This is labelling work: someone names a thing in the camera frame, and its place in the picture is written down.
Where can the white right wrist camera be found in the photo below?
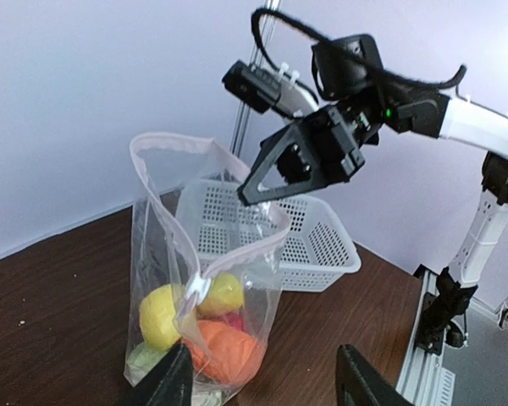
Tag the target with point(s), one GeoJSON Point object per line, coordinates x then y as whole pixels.
{"type": "Point", "coordinates": [286, 96]}

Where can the white perforated plastic basket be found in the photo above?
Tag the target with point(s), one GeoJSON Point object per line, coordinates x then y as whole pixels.
{"type": "Point", "coordinates": [315, 249]}

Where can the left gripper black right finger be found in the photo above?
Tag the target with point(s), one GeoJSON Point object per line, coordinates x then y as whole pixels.
{"type": "Point", "coordinates": [359, 383]}

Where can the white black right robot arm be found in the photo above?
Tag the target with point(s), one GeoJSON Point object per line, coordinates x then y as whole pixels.
{"type": "Point", "coordinates": [349, 70]}

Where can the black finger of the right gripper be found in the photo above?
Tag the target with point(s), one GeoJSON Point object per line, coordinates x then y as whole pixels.
{"type": "Point", "coordinates": [280, 156]}
{"type": "Point", "coordinates": [254, 190]}

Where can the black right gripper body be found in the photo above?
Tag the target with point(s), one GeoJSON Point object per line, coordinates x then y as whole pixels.
{"type": "Point", "coordinates": [330, 144]}

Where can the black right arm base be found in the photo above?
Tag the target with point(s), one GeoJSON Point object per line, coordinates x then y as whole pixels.
{"type": "Point", "coordinates": [436, 326]}

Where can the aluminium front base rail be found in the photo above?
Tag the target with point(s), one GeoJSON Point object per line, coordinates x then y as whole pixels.
{"type": "Point", "coordinates": [464, 364]}

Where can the yellow toy pepper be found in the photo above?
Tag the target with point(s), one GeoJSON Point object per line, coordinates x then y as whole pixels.
{"type": "Point", "coordinates": [156, 317]}

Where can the white toy cauliflower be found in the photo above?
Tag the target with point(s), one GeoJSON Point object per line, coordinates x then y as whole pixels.
{"type": "Point", "coordinates": [143, 358]}

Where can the right aluminium frame post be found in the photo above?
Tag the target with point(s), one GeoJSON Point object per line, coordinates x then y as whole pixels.
{"type": "Point", "coordinates": [250, 85]}

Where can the clear zip top bag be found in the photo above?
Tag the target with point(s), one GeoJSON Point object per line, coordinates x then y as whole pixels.
{"type": "Point", "coordinates": [204, 274]}

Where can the orange toy pumpkin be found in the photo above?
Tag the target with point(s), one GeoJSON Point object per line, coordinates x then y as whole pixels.
{"type": "Point", "coordinates": [233, 357]}

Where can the red toy bell pepper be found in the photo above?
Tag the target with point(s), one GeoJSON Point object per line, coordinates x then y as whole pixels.
{"type": "Point", "coordinates": [234, 320]}

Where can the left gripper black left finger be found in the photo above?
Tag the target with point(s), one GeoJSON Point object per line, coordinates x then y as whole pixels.
{"type": "Point", "coordinates": [169, 383]}

